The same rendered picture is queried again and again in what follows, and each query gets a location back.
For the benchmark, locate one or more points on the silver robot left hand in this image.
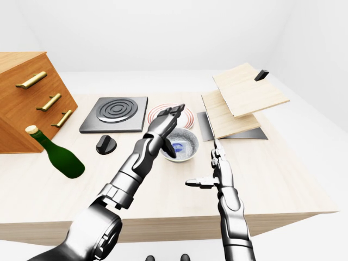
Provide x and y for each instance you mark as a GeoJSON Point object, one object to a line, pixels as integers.
{"type": "Point", "coordinates": [163, 125]}

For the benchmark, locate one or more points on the silver robot right hand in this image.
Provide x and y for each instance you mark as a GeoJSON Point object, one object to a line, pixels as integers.
{"type": "Point", "coordinates": [224, 174]}

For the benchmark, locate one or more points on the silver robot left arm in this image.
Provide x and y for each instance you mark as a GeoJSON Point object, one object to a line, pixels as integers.
{"type": "Point", "coordinates": [127, 174]}

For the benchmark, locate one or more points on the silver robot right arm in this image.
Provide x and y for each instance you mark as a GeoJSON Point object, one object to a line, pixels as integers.
{"type": "Point", "coordinates": [233, 217]}

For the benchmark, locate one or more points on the grey patterned bowl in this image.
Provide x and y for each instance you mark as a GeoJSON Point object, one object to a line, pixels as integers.
{"type": "Point", "coordinates": [190, 144]}

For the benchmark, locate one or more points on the white plate with red rings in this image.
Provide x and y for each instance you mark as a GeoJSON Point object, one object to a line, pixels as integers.
{"type": "Point", "coordinates": [187, 119]}

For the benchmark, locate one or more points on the flat dark stove plate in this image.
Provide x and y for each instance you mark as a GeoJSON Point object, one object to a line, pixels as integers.
{"type": "Point", "coordinates": [117, 114]}

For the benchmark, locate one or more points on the round black knob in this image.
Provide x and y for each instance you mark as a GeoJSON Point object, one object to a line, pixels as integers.
{"type": "Point", "coordinates": [106, 145]}

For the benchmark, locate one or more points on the pale wooden rack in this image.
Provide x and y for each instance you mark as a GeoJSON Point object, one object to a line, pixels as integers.
{"type": "Point", "coordinates": [244, 92]}

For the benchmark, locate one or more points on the small dark rounded shape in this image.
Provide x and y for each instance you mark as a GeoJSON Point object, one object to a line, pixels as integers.
{"type": "Point", "coordinates": [185, 257]}
{"type": "Point", "coordinates": [150, 258]}

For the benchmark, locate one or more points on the green corked wine bottle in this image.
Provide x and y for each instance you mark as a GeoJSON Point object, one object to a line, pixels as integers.
{"type": "Point", "coordinates": [63, 160]}

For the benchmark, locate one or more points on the small black block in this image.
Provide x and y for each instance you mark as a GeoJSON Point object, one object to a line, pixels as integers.
{"type": "Point", "coordinates": [261, 75]}

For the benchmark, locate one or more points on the wooden cabinet drawer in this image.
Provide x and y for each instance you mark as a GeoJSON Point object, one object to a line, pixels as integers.
{"type": "Point", "coordinates": [16, 71]}
{"type": "Point", "coordinates": [24, 99]}
{"type": "Point", "coordinates": [32, 111]}

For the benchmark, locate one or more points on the wooden cabinet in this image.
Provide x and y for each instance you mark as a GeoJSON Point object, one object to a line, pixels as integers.
{"type": "Point", "coordinates": [19, 133]}

